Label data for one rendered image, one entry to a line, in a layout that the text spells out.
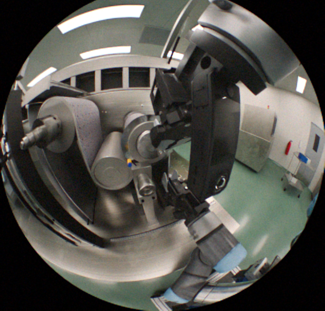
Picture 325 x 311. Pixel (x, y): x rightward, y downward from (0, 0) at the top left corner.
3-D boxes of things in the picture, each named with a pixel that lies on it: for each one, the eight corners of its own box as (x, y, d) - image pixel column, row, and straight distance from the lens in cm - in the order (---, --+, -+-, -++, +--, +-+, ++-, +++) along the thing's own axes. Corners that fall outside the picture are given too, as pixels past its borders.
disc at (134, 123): (126, 171, 28) (117, 116, 22) (126, 169, 28) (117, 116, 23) (173, 161, 31) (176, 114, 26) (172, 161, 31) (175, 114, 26)
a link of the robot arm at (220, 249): (211, 274, 31) (230, 275, 23) (190, 245, 29) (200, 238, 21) (235, 255, 34) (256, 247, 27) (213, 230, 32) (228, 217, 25)
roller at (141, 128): (131, 167, 26) (125, 124, 22) (126, 137, 50) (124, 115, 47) (170, 159, 28) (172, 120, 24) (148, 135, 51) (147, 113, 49)
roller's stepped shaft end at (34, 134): (21, 156, 24) (16, 138, 24) (37, 143, 27) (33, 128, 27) (27, 153, 21) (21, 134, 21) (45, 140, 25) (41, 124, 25)
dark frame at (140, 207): (140, 216, 50) (130, 190, 33) (130, 174, 71) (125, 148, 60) (154, 212, 50) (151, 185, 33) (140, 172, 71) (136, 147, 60)
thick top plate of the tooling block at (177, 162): (179, 203, 44) (181, 194, 39) (152, 158, 71) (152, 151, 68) (206, 190, 52) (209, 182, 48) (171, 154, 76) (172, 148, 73)
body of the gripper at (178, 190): (188, 172, 29) (217, 202, 24) (184, 190, 35) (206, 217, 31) (165, 180, 26) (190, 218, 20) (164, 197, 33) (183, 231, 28)
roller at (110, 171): (99, 192, 34) (84, 160, 27) (107, 155, 54) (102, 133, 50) (135, 185, 32) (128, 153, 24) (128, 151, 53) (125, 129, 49)
